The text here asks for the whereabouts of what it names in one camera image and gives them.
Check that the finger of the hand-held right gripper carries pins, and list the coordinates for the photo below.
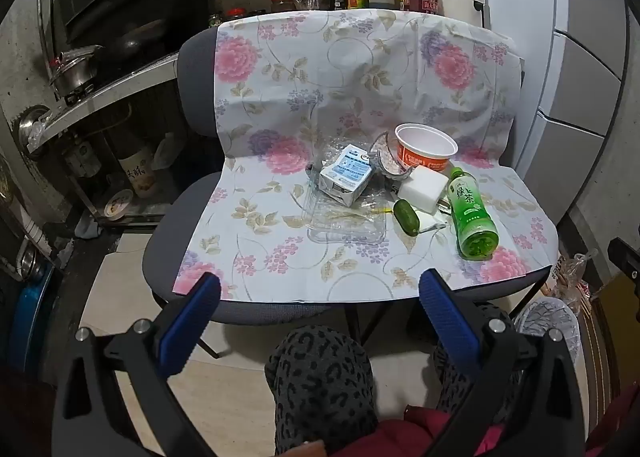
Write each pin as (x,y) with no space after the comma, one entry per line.
(627,259)

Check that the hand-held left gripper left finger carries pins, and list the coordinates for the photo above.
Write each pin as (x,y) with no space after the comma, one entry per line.
(192,317)

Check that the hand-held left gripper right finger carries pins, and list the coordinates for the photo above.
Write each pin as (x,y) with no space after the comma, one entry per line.
(447,322)

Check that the trash bin with white liner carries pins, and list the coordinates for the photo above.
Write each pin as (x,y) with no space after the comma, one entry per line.
(545,317)

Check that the green tea bottle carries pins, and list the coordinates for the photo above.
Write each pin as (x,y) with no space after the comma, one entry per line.
(470,212)

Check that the green cucumber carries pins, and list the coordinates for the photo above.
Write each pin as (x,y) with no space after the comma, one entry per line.
(407,217)

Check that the white plastic bag packet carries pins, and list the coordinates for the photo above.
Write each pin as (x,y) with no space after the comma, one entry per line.
(422,189)

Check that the clear plastic tray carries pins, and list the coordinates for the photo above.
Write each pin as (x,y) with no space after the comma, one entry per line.
(345,227)

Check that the orange white paper bowl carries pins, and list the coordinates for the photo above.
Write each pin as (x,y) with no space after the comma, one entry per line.
(425,147)

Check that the foil wrapper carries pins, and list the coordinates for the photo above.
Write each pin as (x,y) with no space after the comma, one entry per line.
(385,157)

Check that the white blue milk carton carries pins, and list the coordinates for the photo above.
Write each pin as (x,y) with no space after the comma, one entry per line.
(345,174)

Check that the clear bag with dark contents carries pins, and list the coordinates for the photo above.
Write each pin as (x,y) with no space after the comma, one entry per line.
(572,277)

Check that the brown wooden door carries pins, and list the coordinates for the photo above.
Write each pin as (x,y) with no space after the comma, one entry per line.
(607,332)

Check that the person's pink jacket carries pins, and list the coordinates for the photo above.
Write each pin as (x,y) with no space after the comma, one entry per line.
(410,432)

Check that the patterned bowl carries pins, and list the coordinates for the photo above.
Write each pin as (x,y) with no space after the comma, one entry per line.
(118,203)

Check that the person's leopard print pants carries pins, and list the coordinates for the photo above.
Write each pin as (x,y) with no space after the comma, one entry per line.
(320,377)

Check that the labelled brown bottle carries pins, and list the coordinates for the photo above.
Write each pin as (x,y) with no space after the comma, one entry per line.
(137,172)

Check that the blue metal container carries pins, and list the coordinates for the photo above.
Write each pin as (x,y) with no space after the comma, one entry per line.
(32,317)

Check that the grey refrigerator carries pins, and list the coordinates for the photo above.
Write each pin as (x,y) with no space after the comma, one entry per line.
(575,87)

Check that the kitchen stove counter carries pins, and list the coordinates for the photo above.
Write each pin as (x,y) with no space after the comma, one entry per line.
(115,87)

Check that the steel pan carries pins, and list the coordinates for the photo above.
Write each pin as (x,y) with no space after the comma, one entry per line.
(31,127)

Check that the grey office chair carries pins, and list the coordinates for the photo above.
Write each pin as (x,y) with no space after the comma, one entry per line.
(195,67)

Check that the floral printed cloth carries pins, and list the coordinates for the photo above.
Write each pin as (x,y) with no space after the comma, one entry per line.
(310,87)

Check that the black wok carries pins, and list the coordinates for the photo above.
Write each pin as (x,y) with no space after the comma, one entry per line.
(135,39)

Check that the small red lid jar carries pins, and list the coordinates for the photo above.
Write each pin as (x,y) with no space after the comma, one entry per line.
(235,14)

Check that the red lid glass jar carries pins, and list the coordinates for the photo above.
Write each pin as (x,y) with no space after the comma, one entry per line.
(282,4)

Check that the dark contents glass jar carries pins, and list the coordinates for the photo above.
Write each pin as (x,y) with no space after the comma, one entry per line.
(307,2)

